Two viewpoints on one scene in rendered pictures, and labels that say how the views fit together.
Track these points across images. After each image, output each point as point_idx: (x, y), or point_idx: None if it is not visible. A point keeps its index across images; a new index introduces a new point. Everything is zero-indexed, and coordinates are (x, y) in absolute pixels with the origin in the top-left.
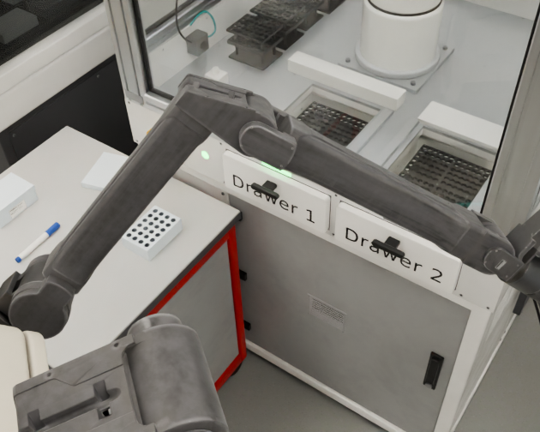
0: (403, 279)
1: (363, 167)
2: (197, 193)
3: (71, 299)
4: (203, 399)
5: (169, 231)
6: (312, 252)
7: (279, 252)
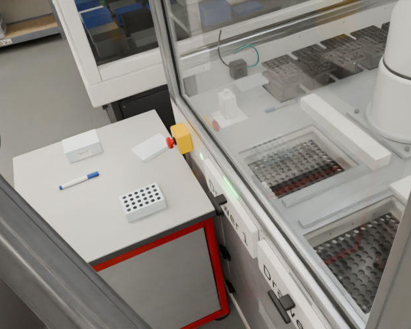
0: None
1: (2, 243)
2: (196, 183)
3: None
4: None
5: (150, 205)
6: (257, 267)
7: (242, 253)
